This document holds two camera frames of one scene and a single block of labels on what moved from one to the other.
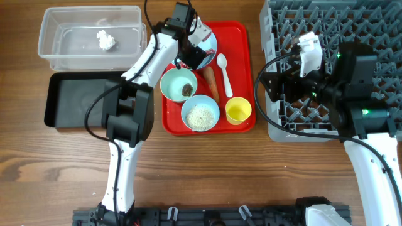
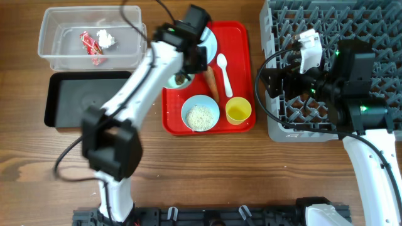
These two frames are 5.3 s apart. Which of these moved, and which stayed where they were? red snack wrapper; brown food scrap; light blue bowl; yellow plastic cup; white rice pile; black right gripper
Moved: red snack wrapper; brown food scrap
Stayed: white rice pile; black right gripper; yellow plastic cup; light blue bowl
